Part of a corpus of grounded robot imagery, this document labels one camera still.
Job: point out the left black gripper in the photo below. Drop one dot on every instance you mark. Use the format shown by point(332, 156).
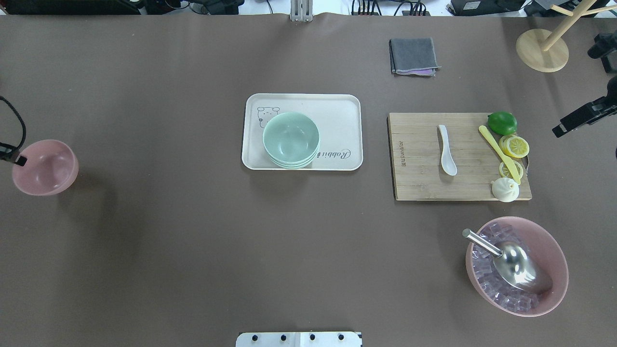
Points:
point(14, 157)

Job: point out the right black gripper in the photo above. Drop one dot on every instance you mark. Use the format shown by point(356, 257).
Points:
point(578, 117)

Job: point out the small pink bowl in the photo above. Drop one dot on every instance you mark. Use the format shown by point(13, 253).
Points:
point(51, 167)

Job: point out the white ceramic spoon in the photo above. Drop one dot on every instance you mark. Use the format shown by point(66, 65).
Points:
point(447, 162)

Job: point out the large pink ice bowl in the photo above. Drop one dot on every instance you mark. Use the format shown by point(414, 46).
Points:
point(542, 248)

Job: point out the top green bowl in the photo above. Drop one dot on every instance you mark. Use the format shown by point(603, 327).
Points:
point(291, 137)

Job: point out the wooden cup stand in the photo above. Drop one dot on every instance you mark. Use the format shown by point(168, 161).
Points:
point(545, 50)

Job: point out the lemon slice front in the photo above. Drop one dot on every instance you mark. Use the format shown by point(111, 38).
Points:
point(518, 147)

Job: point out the green lime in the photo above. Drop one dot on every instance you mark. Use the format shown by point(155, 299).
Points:
point(503, 123)

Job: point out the lemon slice behind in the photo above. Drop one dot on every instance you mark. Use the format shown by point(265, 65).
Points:
point(503, 143)

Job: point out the yellow plastic knife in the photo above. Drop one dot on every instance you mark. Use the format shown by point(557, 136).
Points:
point(506, 159)

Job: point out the lemon slice under knife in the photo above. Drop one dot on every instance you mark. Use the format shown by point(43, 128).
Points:
point(505, 172)

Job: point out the white steamed bun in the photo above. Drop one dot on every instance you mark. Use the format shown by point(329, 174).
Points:
point(505, 189)

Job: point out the purple cloth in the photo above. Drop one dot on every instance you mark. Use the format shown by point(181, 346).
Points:
point(419, 72)

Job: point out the metal ice scoop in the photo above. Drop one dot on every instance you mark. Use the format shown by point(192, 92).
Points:
point(513, 264)

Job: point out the grey folded cloth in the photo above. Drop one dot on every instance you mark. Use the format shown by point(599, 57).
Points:
point(412, 54)

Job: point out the cream rabbit tray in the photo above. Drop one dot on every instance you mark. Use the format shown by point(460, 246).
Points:
point(337, 116)

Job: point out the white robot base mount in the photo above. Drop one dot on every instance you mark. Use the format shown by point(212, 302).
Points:
point(300, 339)

